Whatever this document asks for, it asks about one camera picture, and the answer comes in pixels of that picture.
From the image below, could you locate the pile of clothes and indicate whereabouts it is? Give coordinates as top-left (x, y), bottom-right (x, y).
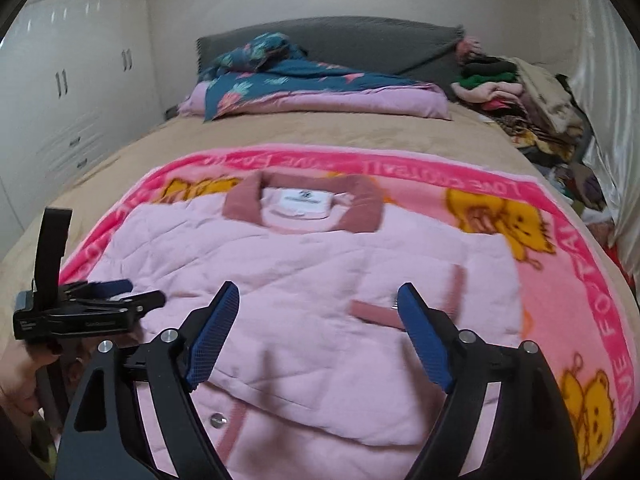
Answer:
top-left (450, 37), bottom-right (608, 211)

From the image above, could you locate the grey headboard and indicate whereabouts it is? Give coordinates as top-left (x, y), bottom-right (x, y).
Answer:
top-left (195, 17), bottom-right (468, 86)

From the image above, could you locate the person's left hand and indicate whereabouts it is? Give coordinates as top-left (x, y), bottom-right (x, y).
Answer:
top-left (0, 341), bottom-right (58, 413)

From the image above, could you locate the pink printed blanket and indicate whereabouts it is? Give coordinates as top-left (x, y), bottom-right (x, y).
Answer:
top-left (55, 144), bottom-right (636, 480)

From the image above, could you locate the teal floral quilt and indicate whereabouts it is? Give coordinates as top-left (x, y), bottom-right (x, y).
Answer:
top-left (177, 32), bottom-right (453, 122)

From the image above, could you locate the pink quilted jacket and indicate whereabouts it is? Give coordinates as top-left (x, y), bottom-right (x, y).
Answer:
top-left (60, 170), bottom-right (526, 480)

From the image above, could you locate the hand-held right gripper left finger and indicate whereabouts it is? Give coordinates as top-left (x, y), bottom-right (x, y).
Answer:
top-left (55, 281), bottom-right (241, 480)

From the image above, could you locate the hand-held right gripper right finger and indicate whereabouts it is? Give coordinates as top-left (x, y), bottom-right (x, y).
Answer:
top-left (396, 282), bottom-right (583, 480)

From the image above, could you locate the bed with beige sheet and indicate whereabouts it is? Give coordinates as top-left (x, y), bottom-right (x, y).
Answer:
top-left (0, 105), bottom-right (640, 311)

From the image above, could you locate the white satin curtain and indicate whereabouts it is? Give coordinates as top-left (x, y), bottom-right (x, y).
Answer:
top-left (565, 0), bottom-right (640, 281)

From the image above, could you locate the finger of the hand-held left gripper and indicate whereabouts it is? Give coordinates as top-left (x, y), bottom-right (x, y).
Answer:
top-left (122, 290), bottom-right (167, 317)
top-left (62, 280), bottom-right (134, 302)

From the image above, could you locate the white wardrobe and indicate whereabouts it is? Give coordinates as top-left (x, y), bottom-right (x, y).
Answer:
top-left (0, 0), bottom-right (168, 231)

